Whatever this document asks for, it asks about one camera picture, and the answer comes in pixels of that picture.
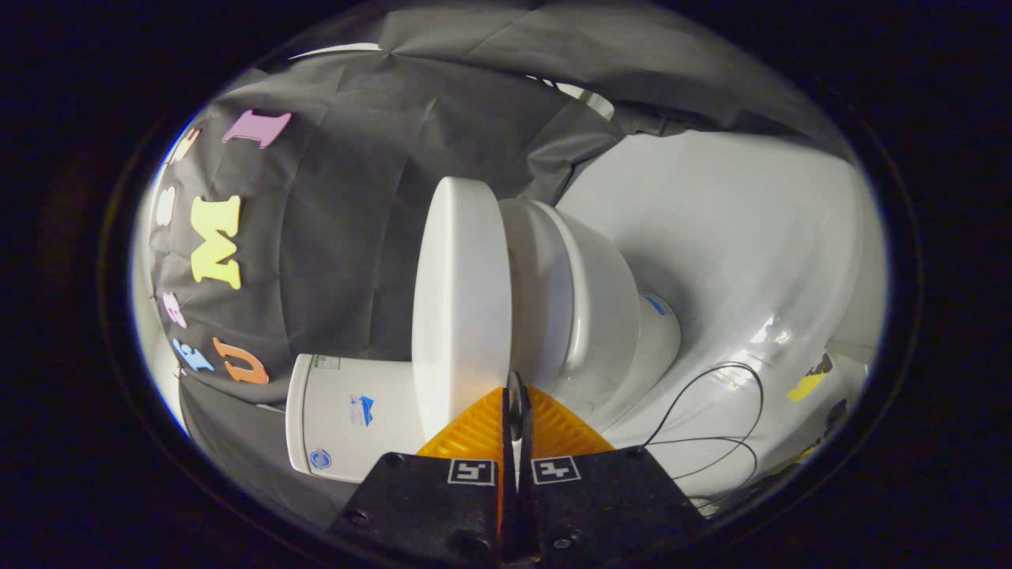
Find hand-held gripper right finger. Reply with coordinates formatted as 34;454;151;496
511;371;710;567

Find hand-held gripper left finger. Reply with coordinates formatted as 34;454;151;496
328;371;519;567

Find white toilet lid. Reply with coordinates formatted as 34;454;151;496
411;176;513;443

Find white toilet bowl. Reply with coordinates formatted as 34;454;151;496
498;198;682;434

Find yellow tape piece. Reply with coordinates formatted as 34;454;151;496
787;370;829;404

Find black backdrop cloth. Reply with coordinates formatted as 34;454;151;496
146;0;855;532

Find thin black cable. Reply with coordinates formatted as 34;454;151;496
642;362;765;484

